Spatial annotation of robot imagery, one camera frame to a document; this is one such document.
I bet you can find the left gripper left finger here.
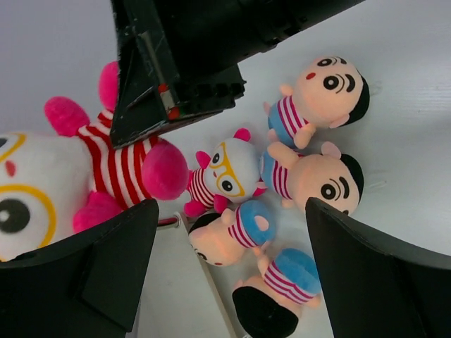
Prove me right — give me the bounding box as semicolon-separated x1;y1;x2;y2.
1;199;159;337

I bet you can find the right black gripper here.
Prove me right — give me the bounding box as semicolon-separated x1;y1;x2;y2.
110;1;358;148

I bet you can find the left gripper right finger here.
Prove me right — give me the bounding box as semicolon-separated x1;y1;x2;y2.
306;198;450;337

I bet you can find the panda plush with glasses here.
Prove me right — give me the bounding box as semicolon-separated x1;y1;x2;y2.
184;128;266;218
1;62;190;261

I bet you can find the white two-tier shelf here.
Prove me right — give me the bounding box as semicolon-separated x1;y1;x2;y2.
135;213;243;338

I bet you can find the boy plush near shelf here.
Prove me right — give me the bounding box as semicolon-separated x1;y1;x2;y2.
188;200;277;267

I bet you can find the boy plush showing black hair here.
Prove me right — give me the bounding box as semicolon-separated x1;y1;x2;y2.
232;248;321;338

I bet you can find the boy plush face up centre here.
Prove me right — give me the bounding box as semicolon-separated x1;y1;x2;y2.
260;142;364;215

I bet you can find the boy plush face up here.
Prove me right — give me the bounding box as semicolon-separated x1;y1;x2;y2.
264;56;370;149
260;142;364;215

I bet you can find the boy plush face up right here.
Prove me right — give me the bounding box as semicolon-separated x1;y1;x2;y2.
264;56;370;149

